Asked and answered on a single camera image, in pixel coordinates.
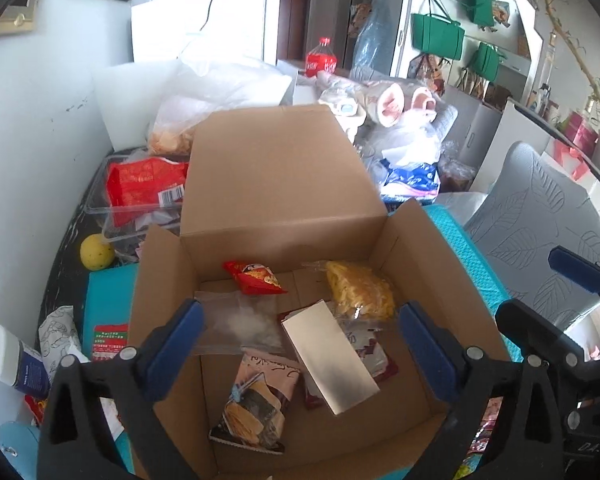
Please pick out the cola bottle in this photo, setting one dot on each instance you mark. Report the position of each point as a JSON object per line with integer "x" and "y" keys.
{"x": 321, "y": 60}

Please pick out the small green tote bag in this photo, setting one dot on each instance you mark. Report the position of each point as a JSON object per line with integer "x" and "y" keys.
{"x": 486, "y": 62}

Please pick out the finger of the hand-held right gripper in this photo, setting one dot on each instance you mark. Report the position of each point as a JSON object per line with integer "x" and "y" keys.
{"x": 575, "y": 267}
{"x": 525, "y": 325}

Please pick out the blue white plastic pack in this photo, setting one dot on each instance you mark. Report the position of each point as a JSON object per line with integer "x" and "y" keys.
{"x": 412, "y": 182}

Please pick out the red green printed packet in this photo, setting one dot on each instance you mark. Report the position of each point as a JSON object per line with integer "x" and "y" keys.
{"x": 110, "y": 342}

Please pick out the blue transparent hanging bag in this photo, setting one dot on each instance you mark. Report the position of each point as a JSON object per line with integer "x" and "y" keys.
{"x": 372, "y": 35}

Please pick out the pink gift bag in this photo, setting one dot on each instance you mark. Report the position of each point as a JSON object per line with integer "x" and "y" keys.
{"x": 580, "y": 132}

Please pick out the yellow snack bag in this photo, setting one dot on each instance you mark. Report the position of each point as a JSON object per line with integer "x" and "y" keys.
{"x": 362, "y": 290}

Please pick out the small red chips packet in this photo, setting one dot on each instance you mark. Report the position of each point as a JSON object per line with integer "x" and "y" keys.
{"x": 255, "y": 277}

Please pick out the silver box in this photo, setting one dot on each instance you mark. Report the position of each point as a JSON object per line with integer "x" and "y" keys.
{"x": 330, "y": 360}

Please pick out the large green tote bag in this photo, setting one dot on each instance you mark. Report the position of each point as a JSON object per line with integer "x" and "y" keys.
{"x": 437, "y": 35}

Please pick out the large clear plastic bag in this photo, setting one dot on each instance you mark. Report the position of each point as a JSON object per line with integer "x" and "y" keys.
{"x": 235, "y": 80}

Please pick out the clear bag of white crystals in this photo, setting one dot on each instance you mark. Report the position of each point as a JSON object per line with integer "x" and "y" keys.
{"x": 240, "y": 322}

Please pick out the patterned cloth bag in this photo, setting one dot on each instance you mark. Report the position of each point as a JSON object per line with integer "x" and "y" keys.
{"x": 360, "y": 20}

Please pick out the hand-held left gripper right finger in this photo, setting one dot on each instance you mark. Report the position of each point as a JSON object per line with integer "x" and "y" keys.
{"x": 425, "y": 345}

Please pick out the crumpled clear plastic bag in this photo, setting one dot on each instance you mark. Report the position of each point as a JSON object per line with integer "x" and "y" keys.
{"x": 405, "y": 142}

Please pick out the brown cardboard box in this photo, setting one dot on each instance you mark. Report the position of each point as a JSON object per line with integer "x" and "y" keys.
{"x": 280, "y": 185}

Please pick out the white board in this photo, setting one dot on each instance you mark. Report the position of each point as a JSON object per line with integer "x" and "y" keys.
{"x": 125, "y": 105}

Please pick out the decorative branch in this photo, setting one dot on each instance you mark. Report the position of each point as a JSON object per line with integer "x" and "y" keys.
{"x": 572, "y": 45}

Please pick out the pink plush slipper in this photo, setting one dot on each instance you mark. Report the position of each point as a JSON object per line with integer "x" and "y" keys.
{"x": 390, "y": 105}
{"x": 422, "y": 102}

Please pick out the red white snack packet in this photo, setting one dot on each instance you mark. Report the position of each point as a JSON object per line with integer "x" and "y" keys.
{"x": 375, "y": 355}

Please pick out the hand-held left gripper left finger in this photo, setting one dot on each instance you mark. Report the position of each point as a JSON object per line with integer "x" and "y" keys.
{"x": 175, "y": 345}

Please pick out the clear bag of chips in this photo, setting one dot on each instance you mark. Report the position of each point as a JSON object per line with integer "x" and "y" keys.
{"x": 172, "y": 132}

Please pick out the white fridge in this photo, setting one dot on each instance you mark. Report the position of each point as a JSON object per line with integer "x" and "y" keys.
{"x": 170, "y": 25}

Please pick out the colourful cartoon bag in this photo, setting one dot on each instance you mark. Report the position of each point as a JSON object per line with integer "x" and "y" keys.
{"x": 425, "y": 72}

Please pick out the large red snack bag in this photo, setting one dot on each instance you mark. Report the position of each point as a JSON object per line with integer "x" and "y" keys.
{"x": 140, "y": 185}

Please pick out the yellow lemon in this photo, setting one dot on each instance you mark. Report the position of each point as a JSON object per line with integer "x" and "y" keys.
{"x": 97, "y": 252}

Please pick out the small white box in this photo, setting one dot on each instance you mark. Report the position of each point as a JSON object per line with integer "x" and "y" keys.
{"x": 307, "y": 92}

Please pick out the light blue round object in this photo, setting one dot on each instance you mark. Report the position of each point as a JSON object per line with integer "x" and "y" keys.
{"x": 20, "y": 452}

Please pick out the brown door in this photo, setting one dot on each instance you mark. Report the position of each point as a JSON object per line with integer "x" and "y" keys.
{"x": 290, "y": 20}

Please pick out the clear plastic tray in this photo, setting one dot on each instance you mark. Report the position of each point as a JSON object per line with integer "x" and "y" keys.
{"x": 97, "y": 205}

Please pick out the white plastic bottle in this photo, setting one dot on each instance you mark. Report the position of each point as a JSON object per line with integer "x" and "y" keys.
{"x": 15, "y": 360}

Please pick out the grey leaf pattern chair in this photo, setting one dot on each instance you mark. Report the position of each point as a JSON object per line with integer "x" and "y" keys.
{"x": 530, "y": 210}

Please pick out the brown patterned snack packet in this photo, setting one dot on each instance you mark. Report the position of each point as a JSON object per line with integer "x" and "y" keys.
{"x": 255, "y": 405}

